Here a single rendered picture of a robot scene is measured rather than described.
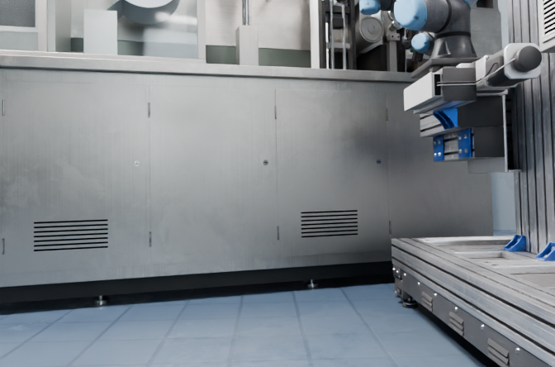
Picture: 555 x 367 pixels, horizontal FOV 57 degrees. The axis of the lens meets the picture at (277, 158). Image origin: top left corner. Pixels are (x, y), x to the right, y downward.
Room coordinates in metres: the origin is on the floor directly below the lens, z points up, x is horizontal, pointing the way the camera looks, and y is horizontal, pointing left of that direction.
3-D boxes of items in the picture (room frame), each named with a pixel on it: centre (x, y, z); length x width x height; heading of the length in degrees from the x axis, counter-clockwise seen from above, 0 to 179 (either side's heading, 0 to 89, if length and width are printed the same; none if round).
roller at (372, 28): (2.55, -0.44, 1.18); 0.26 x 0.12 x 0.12; 16
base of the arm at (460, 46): (1.67, -0.59, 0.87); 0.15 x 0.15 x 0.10
